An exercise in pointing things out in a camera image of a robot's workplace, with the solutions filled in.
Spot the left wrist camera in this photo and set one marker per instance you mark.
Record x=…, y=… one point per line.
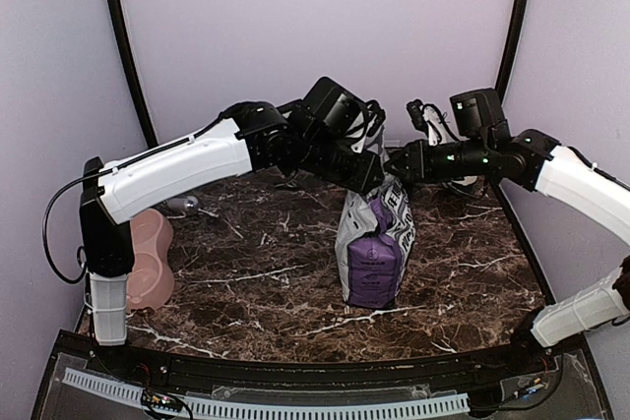
x=366, y=133

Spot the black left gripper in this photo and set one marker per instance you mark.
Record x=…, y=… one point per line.
x=361, y=179

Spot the pink double pet bowl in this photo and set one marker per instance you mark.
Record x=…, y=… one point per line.
x=151, y=282

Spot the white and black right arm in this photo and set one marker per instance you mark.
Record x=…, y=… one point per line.
x=538, y=163

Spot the black left frame post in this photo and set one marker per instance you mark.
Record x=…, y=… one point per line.
x=132, y=78

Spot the silver metal scoop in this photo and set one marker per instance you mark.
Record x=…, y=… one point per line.
x=182, y=207

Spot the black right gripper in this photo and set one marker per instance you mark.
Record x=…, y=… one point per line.
x=419, y=164

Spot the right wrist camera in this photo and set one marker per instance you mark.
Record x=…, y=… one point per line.
x=429, y=120

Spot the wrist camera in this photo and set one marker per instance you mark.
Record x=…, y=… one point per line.
x=366, y=133
x=429, y=120

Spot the purple pet food bag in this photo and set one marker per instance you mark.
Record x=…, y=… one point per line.
x=374, y=239

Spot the black frame post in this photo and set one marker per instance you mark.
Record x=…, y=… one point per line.
x=132, y=78
x=512, y=41

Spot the white slotted cable duct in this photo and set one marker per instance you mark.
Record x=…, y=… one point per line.
x=234, y=403

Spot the black front table rail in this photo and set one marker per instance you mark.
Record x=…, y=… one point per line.
x=477, y=370

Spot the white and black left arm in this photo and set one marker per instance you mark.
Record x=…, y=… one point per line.
x=324, y=133

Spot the black right frame post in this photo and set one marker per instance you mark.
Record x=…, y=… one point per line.
x=512, y=41

